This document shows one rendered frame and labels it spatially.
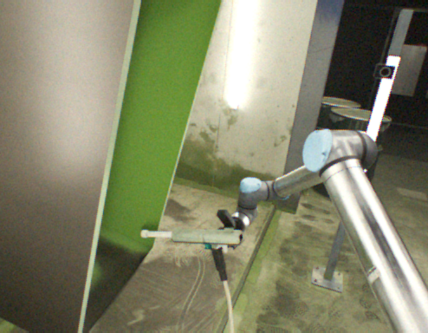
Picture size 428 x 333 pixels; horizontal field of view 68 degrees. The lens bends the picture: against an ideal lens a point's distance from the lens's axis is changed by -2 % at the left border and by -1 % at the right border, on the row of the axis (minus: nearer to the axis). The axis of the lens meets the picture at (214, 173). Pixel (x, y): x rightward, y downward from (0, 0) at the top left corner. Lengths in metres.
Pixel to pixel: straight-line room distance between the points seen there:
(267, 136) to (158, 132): 1.64
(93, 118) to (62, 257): 0.42
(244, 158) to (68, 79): 2.36
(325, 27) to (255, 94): 0.72
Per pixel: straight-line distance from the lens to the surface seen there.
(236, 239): 1.18
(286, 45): 2.75
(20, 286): 1.17
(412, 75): 7.61
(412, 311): 0.82
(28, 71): 0.82
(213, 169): 3.10
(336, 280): 2.41
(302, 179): 1.27
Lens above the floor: 1.42
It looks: 23 degrees down
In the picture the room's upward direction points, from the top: 6 degrees clockwise
